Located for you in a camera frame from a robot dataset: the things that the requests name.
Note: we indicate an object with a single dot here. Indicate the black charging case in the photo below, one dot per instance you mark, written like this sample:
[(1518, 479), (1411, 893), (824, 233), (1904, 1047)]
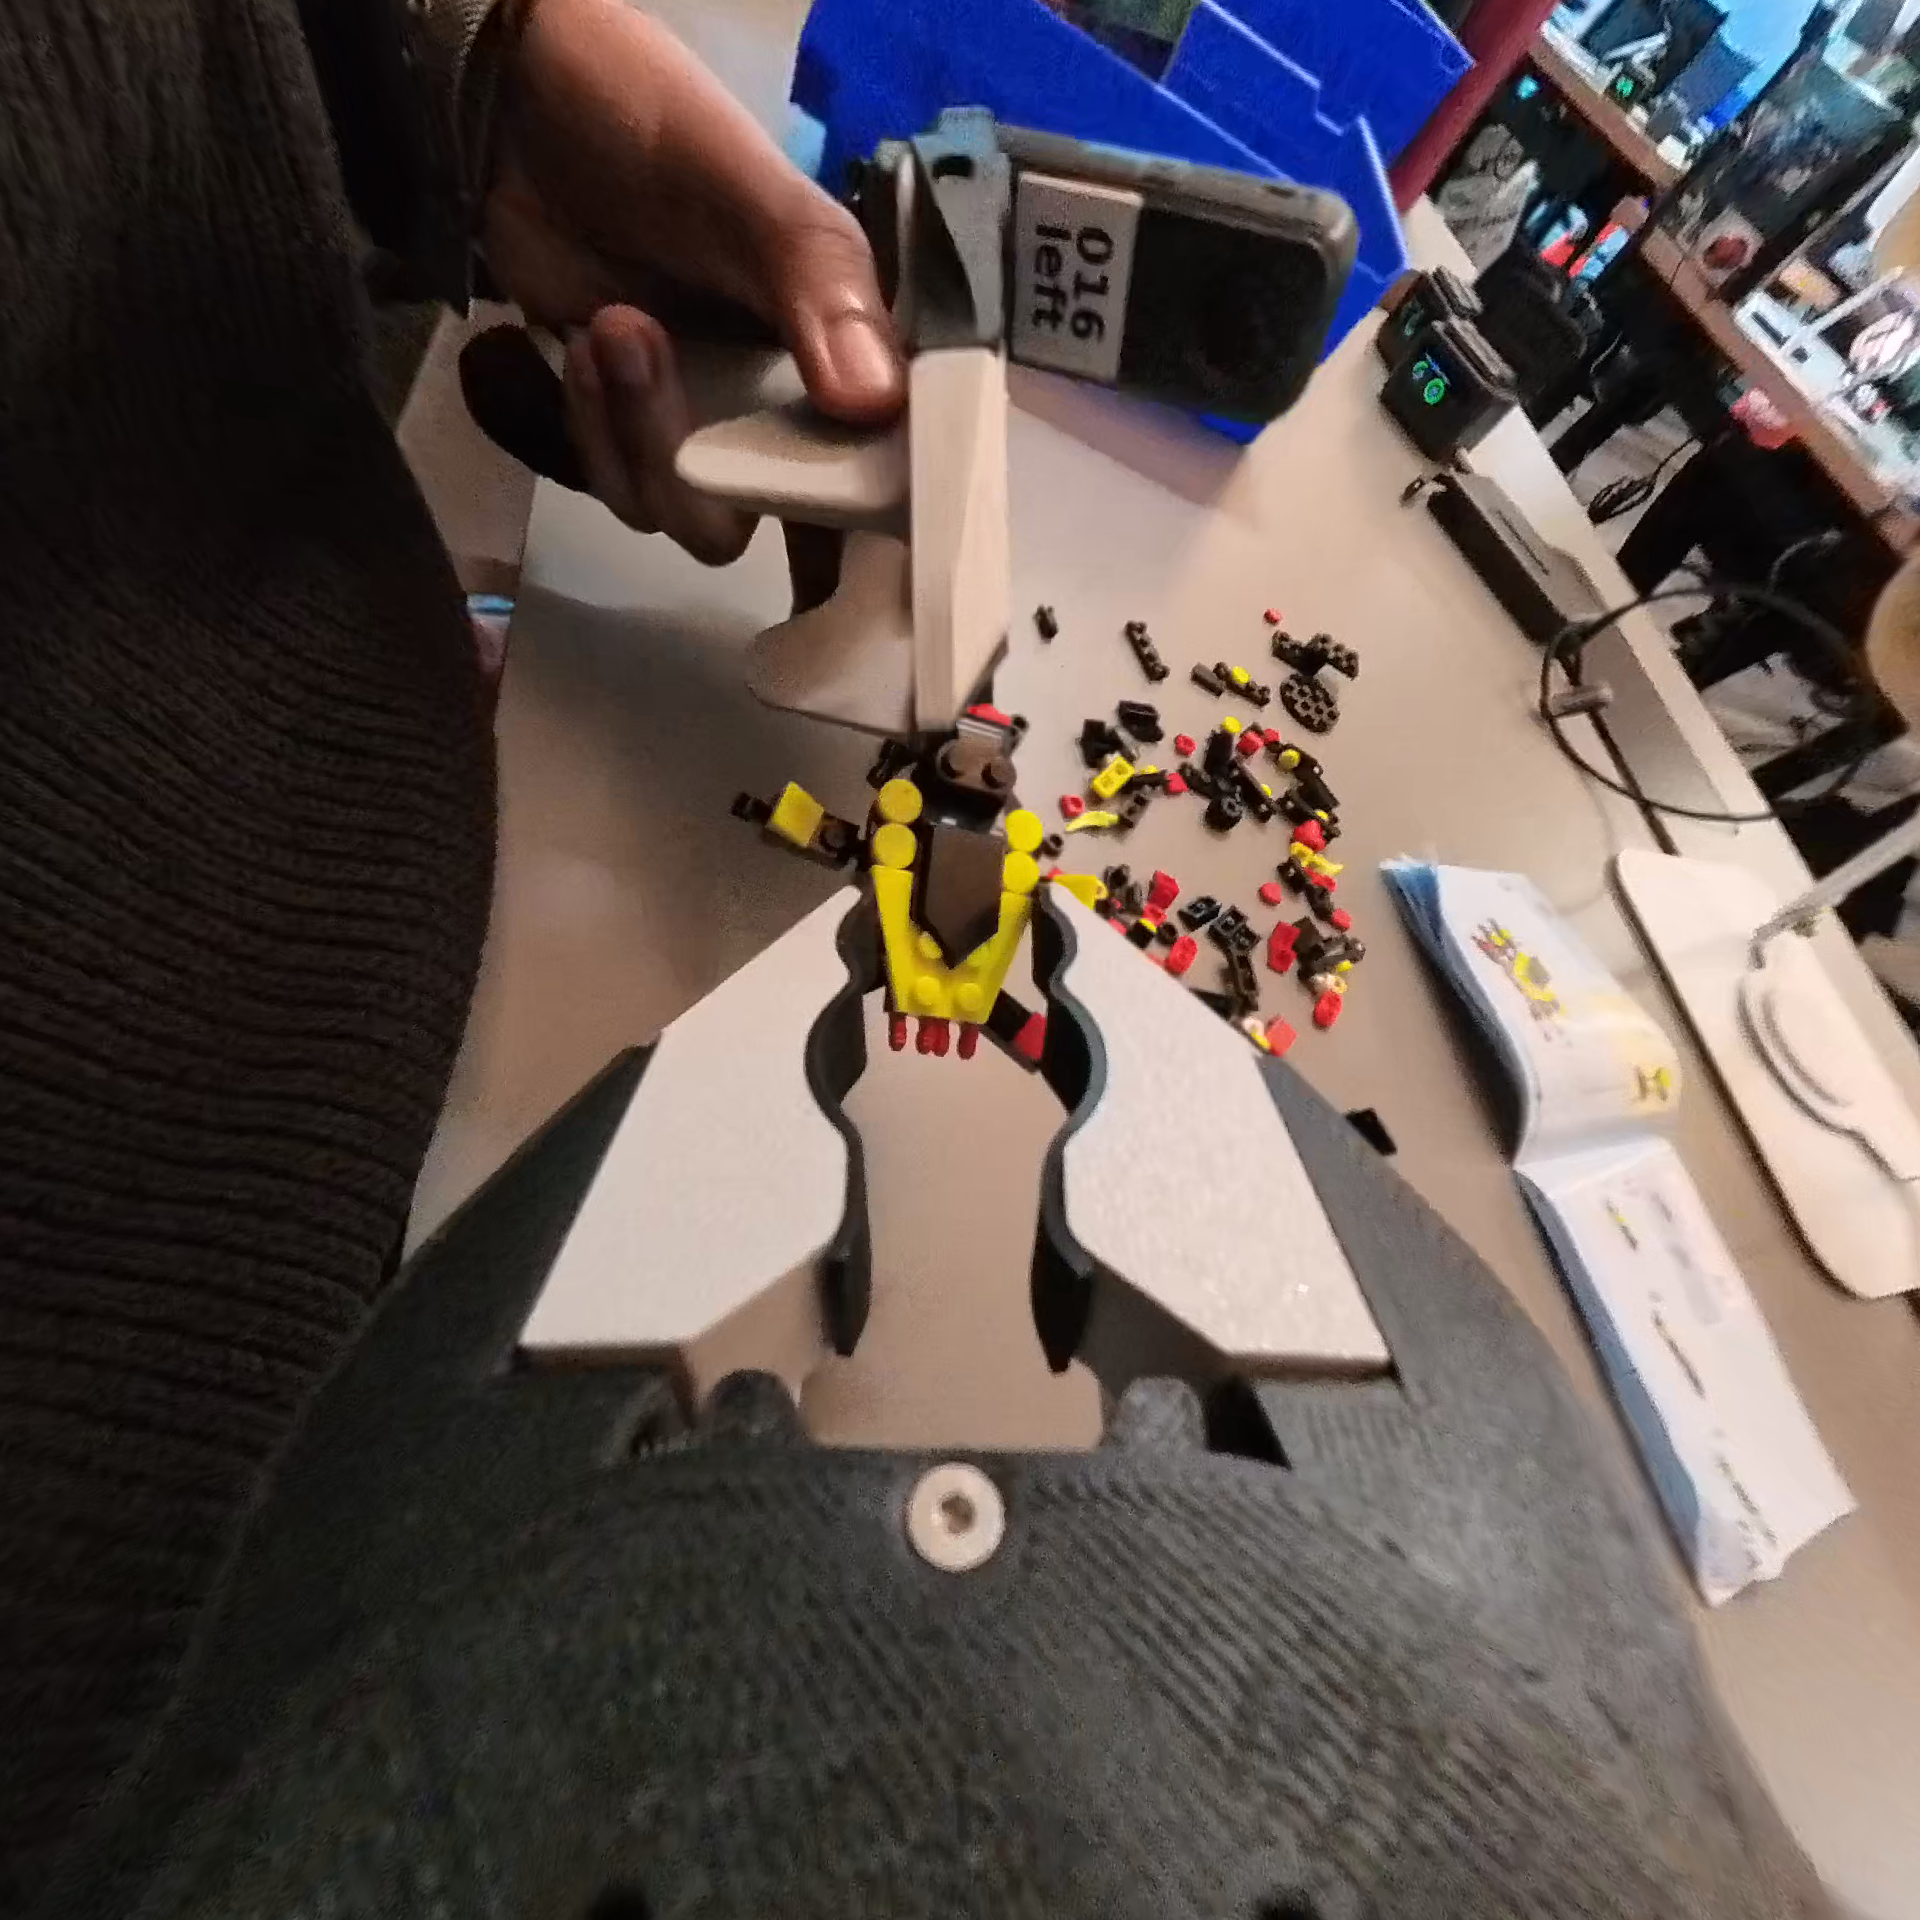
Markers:
[(1424, 307), (1448, 391)]

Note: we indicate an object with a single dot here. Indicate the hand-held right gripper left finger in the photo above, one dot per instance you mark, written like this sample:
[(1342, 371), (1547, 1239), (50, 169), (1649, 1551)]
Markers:
[(692, 1201)]

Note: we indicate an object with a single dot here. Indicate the scattered loose lego pieces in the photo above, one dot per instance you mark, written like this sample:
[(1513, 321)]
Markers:
[(1247, 842)]

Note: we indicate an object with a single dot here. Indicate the dark red bottle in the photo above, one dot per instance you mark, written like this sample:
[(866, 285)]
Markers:
[(1470, 90)]

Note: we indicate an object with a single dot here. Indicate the person's left hand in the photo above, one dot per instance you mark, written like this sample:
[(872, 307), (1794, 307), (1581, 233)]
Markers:
[(660, 194)]

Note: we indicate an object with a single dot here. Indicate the blue plastic bin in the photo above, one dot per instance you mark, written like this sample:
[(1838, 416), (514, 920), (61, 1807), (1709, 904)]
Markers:
[(1351, 59), (932, 59)]

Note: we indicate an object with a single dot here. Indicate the partly built lego model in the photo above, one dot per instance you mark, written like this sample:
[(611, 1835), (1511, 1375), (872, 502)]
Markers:
[(953, 899)]

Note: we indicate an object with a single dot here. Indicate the lego instruction booklet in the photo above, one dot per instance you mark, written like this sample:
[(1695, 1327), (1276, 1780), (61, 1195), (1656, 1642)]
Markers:
[(1621, 1201)]

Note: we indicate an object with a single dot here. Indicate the red printed magazine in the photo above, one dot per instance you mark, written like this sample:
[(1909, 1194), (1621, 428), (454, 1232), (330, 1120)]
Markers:
[(487, 622)]

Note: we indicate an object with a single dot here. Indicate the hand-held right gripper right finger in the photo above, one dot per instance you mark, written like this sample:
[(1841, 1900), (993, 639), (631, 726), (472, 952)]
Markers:
[(1215, 1201)]

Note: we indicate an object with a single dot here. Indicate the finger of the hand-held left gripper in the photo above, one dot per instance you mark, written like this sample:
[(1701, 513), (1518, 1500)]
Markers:
[(960, 525)]

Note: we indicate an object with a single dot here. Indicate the white monitor stand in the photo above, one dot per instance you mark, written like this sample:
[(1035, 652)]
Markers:
[(1770, 1050)]

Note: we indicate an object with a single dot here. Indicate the black power adapter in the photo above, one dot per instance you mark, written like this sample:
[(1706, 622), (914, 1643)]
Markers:
[(1518, 546)]

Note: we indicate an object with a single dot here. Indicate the person's left forearm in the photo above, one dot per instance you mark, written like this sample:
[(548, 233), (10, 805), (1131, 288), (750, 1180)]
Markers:
[(407, 134)]

